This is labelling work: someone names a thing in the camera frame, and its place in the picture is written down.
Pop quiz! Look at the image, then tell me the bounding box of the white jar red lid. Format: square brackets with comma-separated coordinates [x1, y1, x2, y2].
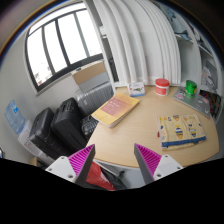
[155, 78, 169, 96]

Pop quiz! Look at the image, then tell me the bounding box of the black soft suitcase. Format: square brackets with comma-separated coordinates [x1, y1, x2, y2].
[51, 98, 87, 151]

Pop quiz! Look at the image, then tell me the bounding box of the red plastic bag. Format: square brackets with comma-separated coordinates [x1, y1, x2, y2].
[86, 162, 115, 191]

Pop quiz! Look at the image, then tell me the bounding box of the black hard suitcase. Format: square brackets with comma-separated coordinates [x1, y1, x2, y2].
[29, 108, 68, 160]

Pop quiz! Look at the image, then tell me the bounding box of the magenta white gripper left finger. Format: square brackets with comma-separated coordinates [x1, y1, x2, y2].
[46, 144, 95, 187]

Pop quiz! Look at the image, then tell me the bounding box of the yellow pink book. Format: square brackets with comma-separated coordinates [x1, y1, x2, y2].
[92, 93, 139, 128]

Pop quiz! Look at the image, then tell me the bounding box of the green metallic cup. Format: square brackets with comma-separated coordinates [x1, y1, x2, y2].
[185, 80, 197, 97]

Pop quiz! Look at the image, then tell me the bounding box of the blue water bottle dispenser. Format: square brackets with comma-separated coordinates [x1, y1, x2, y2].
[4, 100, 54, 165]

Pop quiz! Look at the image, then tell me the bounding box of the small white green box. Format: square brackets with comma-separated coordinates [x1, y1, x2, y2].
[128, 82, 145, 97]

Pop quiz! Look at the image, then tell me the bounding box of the black framed window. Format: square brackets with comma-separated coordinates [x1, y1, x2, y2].
[25, 2, 103, 92]

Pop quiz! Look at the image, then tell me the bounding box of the grey laptop with stickers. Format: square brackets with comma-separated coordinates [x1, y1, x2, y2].
[173, 87, 210, 118]

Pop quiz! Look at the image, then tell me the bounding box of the silver ribbed suitcase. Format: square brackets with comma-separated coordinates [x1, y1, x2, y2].
[75, 82, 113, 116]

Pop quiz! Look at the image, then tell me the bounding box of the yellow patterned folded towel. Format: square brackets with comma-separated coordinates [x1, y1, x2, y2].
[157, 114, 206, 151]

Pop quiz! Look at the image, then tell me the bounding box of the cardboard box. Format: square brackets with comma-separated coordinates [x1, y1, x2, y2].
[72, 61, 106, 85]

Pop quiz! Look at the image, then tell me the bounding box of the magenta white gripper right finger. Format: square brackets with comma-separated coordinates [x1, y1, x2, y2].
[134, 144, 182, 184]

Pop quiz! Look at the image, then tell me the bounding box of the white shelf unit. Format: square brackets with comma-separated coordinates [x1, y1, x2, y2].
[159, 3, 224, 122]

